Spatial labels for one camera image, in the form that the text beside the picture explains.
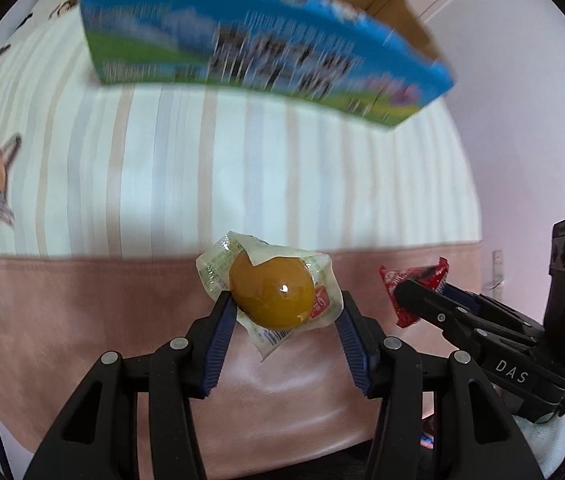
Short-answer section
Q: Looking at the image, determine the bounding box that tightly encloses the red snack packet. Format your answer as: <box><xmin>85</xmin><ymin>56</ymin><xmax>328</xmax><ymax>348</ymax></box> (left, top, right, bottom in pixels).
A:
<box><xmin>379</xmin><ymin>256</ymin><xmax>449</xmax><ymax>329</ymax></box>

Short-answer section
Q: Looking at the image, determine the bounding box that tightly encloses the striped dog print bedsheet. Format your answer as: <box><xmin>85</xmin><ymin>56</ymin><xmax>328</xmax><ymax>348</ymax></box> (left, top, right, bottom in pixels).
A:
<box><xmin>0</xmin><ymin>0</ymin><xmax>483</xmax><ymax>281</ymax></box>

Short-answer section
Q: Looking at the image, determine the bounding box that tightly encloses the pink blanket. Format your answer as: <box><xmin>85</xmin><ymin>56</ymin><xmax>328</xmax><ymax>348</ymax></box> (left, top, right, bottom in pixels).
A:
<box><xmin>0</xmin><ymin>240</ymin><xmax>483</xmax><ymax>480</ymax></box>

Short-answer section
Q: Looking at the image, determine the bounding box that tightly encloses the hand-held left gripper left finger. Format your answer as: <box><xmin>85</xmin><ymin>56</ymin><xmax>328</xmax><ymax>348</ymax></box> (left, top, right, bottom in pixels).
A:
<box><xmin>22</xmin><ymin>290</ymin><xmax>238</xmax><ymax>480</ymax></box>

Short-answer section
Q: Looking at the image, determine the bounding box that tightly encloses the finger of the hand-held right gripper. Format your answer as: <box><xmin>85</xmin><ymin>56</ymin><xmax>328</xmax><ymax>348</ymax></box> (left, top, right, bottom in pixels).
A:
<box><xmin>393</xmin><ymin>279</ymin><xmax>543</xmax><ymax>361</ymax></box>
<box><xmin>442</xmin><ymin>282</ymin><xmax>548</xmax><ymax>334</ymax></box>

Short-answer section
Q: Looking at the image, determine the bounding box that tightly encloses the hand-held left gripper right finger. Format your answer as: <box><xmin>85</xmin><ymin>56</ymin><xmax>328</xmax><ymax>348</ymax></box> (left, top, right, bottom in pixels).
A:
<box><xmin>335</xmin><ymin>290</ymin><xmax>545</xmax><ymax>480</ymax></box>

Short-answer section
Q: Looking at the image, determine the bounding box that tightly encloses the blue green carton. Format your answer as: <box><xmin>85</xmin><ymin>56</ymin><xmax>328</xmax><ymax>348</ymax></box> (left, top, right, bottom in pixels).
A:
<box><xmin>80</xmin><ymin>0</ymin><xmax>455</xmax><ymax>128</ymax></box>

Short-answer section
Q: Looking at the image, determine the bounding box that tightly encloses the packaged braised egg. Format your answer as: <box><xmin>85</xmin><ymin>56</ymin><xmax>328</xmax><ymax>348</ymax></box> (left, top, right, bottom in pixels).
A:
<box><xmin>196</xmin><ymin>231</ymin><xmax>344</xmax><ymax>362</ymax></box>

